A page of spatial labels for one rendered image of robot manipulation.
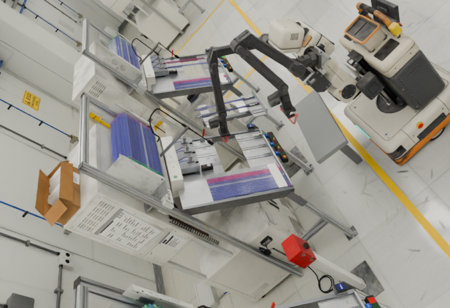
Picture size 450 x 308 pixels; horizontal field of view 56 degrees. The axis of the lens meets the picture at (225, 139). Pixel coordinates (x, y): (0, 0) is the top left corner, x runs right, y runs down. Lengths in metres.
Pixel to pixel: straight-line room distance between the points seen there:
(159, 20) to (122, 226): 5.11
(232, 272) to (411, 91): 1.71
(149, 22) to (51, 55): 2.16
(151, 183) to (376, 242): 1.59
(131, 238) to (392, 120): 1.91
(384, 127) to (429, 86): 0.41
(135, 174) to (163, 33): 5.07
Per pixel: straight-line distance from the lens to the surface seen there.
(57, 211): 2.45
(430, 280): 2.92
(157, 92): 3.73
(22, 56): 5.68
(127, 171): 2.44
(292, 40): 2.49
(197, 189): 2.69
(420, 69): 2.87
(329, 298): 2.21
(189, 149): 2.90
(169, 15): 7.24
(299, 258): 2.47
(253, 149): 3.00
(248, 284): 3.30
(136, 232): 2.61
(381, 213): 3.19
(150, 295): 1.80
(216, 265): 3.09
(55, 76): 5.75
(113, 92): 3.69
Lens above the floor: 2.64
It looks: 34 degrees down
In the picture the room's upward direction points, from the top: 56 degrees counter-clockwise
